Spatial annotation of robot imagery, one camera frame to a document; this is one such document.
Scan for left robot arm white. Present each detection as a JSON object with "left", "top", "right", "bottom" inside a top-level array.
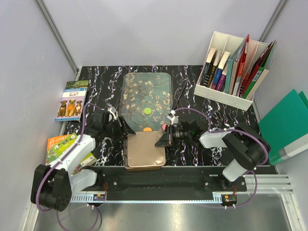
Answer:
[{"left": 30, "top": 112, "right": 135, "bottom": 212}]

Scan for cookie tin lid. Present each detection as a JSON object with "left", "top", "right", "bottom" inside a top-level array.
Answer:
[{"left": 126, "top": 131, "right": 167, "bottom": 168}]

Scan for green orange storey book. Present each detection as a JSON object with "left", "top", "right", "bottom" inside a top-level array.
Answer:
[{"left": 45, "top": 133, "right": 97, "bottom": 175}]

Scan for red folder in organizer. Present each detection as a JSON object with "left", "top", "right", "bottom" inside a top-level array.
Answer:
[{"left": 231, "top": 34, "right": 250, "bottom": 96}]

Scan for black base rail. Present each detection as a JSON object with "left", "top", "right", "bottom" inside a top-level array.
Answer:
[{"left": 91, "top": 166, "right": 247, "bottom": 202}]

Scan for floral blue serving tray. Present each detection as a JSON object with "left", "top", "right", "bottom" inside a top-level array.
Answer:
[{"left": 119, "top": 73, "right": 173, "bottom": 132}]

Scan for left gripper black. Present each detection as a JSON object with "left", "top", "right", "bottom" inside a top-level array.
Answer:
[{"left": 103, "top": 115, "right": 135, "bottom": 143}]

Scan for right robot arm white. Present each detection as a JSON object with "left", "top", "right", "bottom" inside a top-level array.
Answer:
[{"left": 155, "top": 120, "right": 271, "bottom": 191}]

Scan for green round cookie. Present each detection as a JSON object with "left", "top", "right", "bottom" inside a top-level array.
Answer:
[{"left": 144, "top": 107, "right": 152, "bottom": 115}]

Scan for dark red green folders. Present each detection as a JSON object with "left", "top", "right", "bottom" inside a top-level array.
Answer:
[{"left": 240, "top": 40, "right": 277, "bottom": 100}]

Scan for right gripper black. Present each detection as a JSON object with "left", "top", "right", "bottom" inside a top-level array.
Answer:
[{"left": 155, "top": 124, "right": 191, "bottom": 147}]

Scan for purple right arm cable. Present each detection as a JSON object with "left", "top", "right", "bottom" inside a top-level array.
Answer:
[{"left": 172, "top": 107, "right": 269, "bottom": 208}]

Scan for green folder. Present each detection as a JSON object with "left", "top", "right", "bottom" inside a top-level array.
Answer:
[{"left": 259, "top": 89, "right": 308, "bottom": 165}]

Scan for teal folder in organizer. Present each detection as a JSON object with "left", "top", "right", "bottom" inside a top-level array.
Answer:
[{"left": 224, "top": 41, "right": 244, "bottom": 94}]

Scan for blue purple book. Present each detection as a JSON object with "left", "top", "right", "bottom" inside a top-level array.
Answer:
[{"left": 211, "top": 51, "right": 230, "bottom": 90}]

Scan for white file organizer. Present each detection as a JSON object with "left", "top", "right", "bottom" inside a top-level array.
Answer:
[{"left": 194, "top": 31, "right": 277, "bottom": 111}]

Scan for metal cookie tin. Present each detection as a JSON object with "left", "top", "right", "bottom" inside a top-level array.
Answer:
[{"left": 123, "top": 134, "right": 167, "bottom": 171}]

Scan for dog picture book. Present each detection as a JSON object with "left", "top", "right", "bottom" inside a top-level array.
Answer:
[{"left": 55, "top": 80, "right": 89, "bottom": 121}]

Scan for black paperback book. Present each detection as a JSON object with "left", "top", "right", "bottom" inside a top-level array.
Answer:
[{"left": 200, "top": 48, "right": 222, "bottom": 88}]

